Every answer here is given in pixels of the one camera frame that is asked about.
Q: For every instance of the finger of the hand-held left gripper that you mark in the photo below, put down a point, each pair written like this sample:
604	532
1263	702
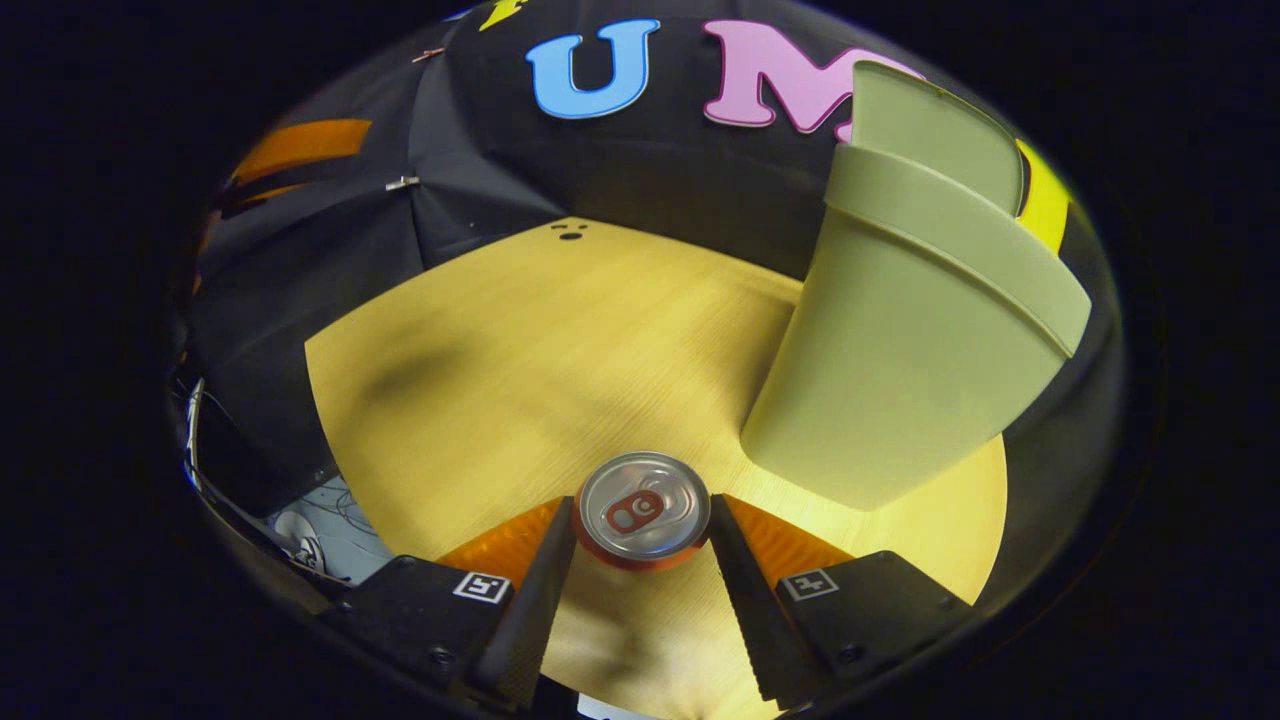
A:
300	143
265	195

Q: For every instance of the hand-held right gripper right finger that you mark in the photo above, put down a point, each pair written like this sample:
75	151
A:
745	590

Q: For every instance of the copper clip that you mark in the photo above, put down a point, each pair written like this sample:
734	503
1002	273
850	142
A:
428	53

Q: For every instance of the silver clip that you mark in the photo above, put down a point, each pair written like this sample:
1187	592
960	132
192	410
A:
402	182

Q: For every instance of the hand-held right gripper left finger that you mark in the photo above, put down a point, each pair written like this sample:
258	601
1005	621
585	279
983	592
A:
535	600

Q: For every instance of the pale green desktop garbage bin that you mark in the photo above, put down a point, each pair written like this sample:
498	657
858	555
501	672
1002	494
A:
900	350

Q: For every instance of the wooden desktop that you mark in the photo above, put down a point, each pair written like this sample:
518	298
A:
550	350

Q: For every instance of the white round device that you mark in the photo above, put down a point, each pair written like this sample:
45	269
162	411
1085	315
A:
300	545

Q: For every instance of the black backdrop cloth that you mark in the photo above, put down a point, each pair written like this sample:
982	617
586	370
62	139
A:
650	170

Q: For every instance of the red pop can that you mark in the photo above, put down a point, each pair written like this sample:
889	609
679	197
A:
640	510

